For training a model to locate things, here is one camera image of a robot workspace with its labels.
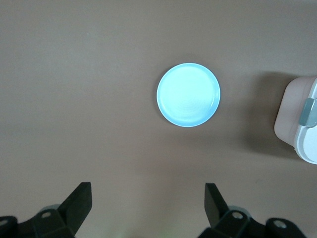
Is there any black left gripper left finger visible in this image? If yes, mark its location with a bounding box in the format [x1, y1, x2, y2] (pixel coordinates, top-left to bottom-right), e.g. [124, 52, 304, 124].
[0, 182, 93, 238]

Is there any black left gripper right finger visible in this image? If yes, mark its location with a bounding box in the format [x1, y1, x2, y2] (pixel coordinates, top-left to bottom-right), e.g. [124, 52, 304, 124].
[200, 182, 307, 238]

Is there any white lidded storage box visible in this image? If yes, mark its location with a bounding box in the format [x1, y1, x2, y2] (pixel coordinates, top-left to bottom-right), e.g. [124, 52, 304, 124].
[274, 75, 317, 165]

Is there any light blue round plate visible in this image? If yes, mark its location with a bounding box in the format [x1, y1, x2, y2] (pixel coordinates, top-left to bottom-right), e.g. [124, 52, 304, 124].
[156, 63, 221, 127]

